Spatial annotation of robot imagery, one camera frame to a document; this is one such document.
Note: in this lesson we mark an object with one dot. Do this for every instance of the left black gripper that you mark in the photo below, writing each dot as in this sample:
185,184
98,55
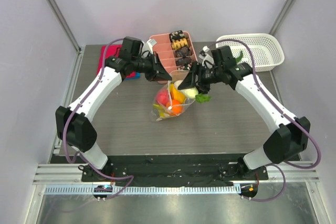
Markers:
156,73

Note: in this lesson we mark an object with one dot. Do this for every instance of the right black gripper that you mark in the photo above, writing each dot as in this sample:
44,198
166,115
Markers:
198,74

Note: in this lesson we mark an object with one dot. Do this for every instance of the white radish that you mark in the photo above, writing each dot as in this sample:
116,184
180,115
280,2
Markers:
192,93

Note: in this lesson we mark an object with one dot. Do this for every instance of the yellow bell pepper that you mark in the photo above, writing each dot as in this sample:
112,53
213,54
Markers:
176,94

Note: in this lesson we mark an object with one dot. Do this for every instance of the red apple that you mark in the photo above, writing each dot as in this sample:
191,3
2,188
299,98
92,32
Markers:
163,97

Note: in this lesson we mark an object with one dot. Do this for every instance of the clear polka dot zip bag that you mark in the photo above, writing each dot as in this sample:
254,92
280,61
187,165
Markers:
176,75

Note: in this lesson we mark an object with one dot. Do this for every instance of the orange fruit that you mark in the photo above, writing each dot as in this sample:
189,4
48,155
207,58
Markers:
176,107

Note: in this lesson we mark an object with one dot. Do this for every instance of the yellow banana bunch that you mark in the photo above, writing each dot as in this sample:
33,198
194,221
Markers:
159,113

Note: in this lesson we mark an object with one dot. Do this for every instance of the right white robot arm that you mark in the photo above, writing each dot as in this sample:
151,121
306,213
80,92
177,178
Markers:
287,137

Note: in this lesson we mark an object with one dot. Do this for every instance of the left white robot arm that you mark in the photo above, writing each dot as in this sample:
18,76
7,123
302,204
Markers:
74,122

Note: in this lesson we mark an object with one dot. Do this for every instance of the dark floral sock roll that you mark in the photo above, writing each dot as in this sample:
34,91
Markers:
183,61

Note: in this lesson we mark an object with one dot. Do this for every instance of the blue folded cloth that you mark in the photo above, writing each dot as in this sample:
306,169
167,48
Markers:
133,75

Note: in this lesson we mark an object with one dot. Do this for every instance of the pink divided organizer tray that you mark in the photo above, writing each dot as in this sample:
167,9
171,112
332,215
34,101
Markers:
167,54

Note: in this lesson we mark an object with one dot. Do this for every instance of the dark brown sock roll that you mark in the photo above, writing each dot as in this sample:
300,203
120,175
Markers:
183,52

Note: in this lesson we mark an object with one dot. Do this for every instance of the yellow patterned sock roll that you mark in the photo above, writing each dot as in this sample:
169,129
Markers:
178,44

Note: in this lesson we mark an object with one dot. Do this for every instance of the black patterned sock roll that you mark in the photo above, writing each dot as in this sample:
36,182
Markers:
176,35

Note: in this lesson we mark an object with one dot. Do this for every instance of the red folded cloth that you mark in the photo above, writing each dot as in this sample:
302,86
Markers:
112,51

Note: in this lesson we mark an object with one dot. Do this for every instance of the white perforated plastic basket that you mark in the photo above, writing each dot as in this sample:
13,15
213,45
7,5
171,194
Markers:
266,50

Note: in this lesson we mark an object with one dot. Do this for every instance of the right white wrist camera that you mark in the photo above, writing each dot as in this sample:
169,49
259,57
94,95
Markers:
207,59

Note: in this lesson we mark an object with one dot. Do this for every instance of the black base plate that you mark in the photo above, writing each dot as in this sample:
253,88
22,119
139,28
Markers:
194,170

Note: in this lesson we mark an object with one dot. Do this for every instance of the white slotted cable duct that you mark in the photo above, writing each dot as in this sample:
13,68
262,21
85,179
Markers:
92,189

